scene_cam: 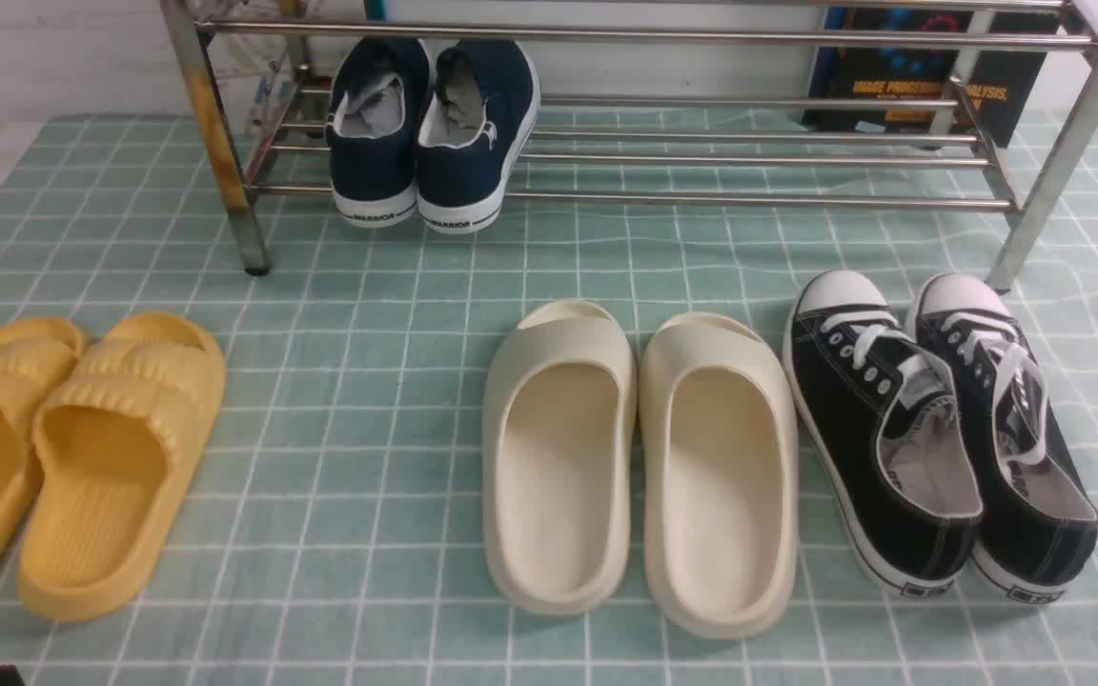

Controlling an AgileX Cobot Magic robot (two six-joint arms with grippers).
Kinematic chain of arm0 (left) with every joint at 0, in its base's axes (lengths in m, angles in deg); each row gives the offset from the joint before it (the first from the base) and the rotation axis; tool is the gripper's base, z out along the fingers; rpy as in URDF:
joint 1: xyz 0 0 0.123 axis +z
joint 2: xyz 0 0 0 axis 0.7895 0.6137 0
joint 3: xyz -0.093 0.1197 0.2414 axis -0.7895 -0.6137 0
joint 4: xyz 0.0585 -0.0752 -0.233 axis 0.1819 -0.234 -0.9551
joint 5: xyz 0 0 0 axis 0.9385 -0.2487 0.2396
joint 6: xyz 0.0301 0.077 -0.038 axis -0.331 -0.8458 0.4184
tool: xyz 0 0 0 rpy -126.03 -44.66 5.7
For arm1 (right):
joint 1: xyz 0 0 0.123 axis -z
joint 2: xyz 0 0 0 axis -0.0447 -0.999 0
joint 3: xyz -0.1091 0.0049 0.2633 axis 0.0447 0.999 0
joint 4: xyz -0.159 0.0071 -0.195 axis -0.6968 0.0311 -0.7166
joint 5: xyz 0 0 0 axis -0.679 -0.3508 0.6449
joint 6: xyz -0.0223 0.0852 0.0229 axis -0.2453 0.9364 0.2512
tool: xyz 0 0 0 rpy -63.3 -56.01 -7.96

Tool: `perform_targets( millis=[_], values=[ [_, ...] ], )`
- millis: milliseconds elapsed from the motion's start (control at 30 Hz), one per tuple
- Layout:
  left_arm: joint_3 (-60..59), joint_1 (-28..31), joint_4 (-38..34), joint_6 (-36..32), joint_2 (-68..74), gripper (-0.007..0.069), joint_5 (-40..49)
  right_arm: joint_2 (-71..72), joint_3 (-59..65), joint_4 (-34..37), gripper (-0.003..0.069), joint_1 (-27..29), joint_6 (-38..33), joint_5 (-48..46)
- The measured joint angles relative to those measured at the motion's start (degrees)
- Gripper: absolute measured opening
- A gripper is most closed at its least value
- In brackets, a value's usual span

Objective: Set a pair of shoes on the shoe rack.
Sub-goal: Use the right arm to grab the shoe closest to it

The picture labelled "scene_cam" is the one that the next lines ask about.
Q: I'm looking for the black canvas sneaker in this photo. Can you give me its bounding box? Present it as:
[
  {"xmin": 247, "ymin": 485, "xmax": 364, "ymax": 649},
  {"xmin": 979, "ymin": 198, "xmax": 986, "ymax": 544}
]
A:
[
  {"xmin": 782, "ymin": 270, "xmax": 985, "ymax": 598},
  {"xmin": 906, "ymin": 272, "xmax": 1098, "ymax": 605}
]

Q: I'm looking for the steel shoe rack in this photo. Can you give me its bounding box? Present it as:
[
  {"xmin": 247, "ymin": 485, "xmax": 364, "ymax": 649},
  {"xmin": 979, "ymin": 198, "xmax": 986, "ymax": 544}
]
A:
[{"xmin": 160, "ymin": 1, "xmax": 1098, "ymax": 293}]

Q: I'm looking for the left cream slide slipper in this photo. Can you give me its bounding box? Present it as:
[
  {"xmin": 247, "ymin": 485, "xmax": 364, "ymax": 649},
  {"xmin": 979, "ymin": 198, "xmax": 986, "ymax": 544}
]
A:
[{"xmin": 482, "ymin": 300, "xmax": 637, "ymax": 615}]

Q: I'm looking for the cream slide slipper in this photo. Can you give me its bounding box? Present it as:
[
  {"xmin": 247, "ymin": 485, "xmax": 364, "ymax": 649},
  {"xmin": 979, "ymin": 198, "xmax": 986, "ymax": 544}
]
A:
[
  {"xmin": 482, "ymin": 300, "xmax": 637, "ymax": 615},
  {"xmin": 638, "ymin": 312, "xmax": 799, "ymax": 641}
]

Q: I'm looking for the right cream slide slipper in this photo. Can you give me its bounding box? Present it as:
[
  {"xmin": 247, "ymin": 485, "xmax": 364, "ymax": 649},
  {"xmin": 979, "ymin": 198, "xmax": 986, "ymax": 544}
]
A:
[{"xmin": 638, "ymin": 312, "xmax": 799, "ymax": 641}]

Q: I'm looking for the right navy canvas shoe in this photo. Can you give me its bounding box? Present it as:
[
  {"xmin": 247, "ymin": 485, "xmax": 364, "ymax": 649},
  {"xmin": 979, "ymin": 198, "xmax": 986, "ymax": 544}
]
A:
[{"xmin": 415, "ymin": 40, "xmax": 541, "ymax": 235}]

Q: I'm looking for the navy canvas shoe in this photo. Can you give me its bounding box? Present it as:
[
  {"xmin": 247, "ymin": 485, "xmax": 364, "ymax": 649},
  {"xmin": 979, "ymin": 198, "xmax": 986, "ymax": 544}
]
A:
[
  {"xmin": 415, "ymin": 40, "xmax": 541, "ymax": 235},
  {"xmin": 324, "ymin": 36, "xmax": 432, "ymax": 229}
]

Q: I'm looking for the left navy canvas shoe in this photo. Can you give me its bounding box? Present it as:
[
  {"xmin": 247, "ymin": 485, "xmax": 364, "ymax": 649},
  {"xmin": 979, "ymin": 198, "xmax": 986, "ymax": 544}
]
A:
[{"xmin": 324, "ymin": 36, "xmax": 432, "ymax": 229}]

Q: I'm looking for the right yellow slide slipper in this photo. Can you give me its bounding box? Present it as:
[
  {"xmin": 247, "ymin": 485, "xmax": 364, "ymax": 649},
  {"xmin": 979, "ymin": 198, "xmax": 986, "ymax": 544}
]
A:
[{"xmin": 16, "ymin": 312, "xmax": 227, "ymax": 622}]

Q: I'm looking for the black object bottom left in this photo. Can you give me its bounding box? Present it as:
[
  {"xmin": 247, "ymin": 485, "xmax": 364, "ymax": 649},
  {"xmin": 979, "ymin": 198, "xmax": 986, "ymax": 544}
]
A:
[{"xmin": 0, "ymin": 664, "xmax": 27, "ymax": 686}]

